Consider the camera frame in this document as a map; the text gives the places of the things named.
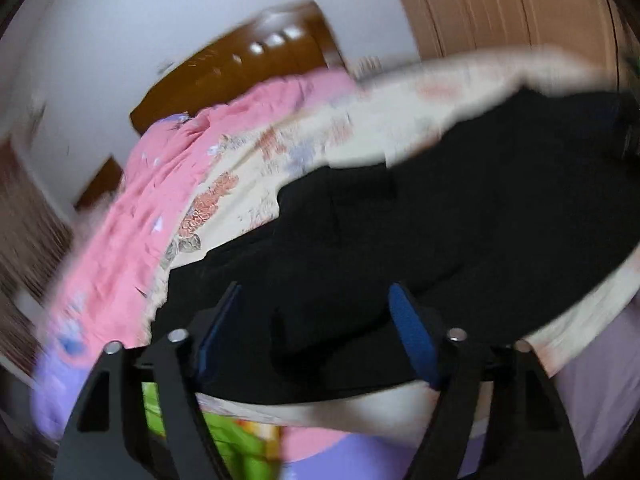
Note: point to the cream floral blanket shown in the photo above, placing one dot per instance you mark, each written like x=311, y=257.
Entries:
x=386, y=121

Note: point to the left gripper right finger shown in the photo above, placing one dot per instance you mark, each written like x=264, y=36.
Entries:
x=527, y=435

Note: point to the purple bed sheet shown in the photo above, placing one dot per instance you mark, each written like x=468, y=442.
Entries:
x=599, y=389

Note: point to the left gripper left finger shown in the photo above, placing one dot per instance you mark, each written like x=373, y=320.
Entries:
x=107, y=435

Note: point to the green folded cloth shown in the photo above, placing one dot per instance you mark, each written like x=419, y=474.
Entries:
x=251, y=450

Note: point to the pink quilt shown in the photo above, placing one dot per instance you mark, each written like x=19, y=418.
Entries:
x=101, y=295

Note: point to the floral curtain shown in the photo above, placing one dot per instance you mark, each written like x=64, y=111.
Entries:
x=34, y=241

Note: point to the light wooden wardrobe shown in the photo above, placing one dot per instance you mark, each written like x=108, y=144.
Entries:
x=594, y=29

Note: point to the wooden headboard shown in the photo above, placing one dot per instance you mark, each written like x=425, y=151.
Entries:
x=292, y=39

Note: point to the dark wooden nightstand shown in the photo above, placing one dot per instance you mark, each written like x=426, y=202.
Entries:
x=106, y=181

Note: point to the black pants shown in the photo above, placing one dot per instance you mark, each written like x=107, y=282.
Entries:
x=503, y=225

